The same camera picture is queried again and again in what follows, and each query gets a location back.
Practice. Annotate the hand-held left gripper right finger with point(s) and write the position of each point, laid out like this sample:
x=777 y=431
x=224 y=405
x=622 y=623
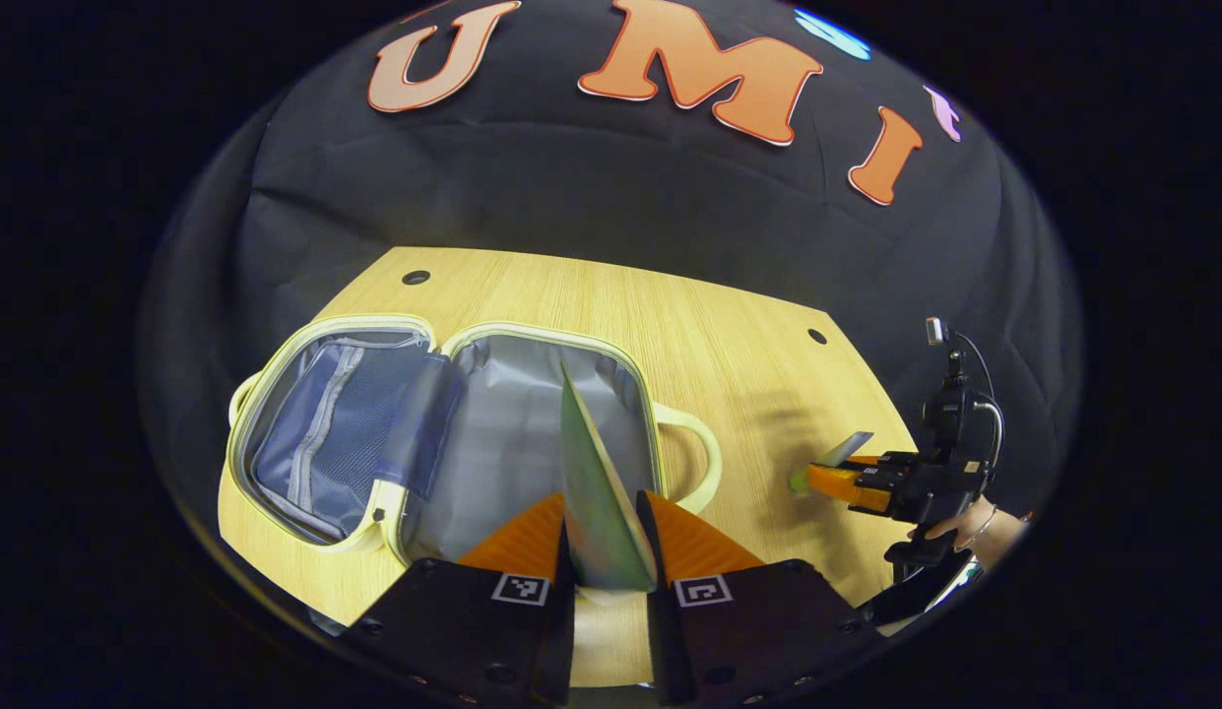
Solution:
x=665 y=650

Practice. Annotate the pale green suitcase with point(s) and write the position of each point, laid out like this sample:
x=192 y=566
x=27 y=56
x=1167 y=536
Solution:
x=502 y=443

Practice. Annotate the green and white tube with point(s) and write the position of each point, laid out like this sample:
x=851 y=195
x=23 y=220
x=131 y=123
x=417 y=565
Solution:
x=852 y=448

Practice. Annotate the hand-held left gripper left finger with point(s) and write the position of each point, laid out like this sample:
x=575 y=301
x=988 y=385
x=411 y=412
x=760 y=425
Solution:
x=561 y=640

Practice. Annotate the white tube with barcode label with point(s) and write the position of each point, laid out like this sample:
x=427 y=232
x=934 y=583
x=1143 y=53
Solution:
x=601 y=512

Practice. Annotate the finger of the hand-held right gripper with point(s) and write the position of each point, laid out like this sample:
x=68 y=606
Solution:
x=891 y=460
x=847 y=485

